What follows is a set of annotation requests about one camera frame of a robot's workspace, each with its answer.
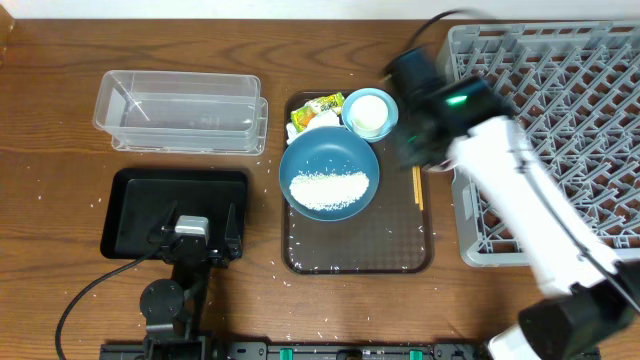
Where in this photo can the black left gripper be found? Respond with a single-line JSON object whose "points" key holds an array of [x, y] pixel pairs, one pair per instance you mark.
{"points": [[195, 251]]}

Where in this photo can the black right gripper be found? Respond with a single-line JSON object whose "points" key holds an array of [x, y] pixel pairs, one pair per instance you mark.
{"points": [[405, 152]]}

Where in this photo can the wooden chopstick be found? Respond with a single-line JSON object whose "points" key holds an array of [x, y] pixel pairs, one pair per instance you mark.
{"points": [[415, 178], [419, 188]]}

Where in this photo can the light blue bowl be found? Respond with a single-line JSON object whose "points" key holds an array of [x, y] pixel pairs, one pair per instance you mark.
{"points": [[390, 102]]}

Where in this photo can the cream white cup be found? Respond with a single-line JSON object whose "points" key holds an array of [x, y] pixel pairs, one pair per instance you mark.
{"points": [[368, 115]]}

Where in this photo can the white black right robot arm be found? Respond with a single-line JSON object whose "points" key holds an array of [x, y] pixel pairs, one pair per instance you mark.
{"points": [[590, 293]]}

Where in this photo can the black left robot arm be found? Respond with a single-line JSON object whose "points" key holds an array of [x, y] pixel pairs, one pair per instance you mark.
{"points": [[173, 306]]}

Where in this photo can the grey dishwasher rack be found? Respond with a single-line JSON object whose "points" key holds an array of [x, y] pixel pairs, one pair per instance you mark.
{"points": [[574, 88]]}

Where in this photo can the black plastic tray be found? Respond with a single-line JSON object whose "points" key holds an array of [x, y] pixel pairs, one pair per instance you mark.
{"points": [[139, 196]]}

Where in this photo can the crumpled white tissue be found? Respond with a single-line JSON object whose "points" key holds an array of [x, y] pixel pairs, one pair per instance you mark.
{"points": [[324, 119]]}

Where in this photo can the white rice pile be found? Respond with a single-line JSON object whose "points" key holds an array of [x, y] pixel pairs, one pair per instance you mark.
{"points": [[328, 192]]}

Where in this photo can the dark blue plate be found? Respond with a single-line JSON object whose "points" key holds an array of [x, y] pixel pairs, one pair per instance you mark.
{"points": [[329, 150]]}

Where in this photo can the brown serving tray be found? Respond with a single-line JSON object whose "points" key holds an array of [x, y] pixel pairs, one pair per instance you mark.
{"points": [[389, 236]]}

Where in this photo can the clear plastic bin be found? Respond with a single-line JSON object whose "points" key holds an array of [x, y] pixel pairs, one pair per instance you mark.
{"points": [[121, 90]]}

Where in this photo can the green yellow snack wrapper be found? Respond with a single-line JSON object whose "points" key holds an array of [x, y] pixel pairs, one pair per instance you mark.
{"points": [[329, 104]]}

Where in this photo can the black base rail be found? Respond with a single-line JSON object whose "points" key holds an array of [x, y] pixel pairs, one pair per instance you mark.
{"points": [[262, 351]]}

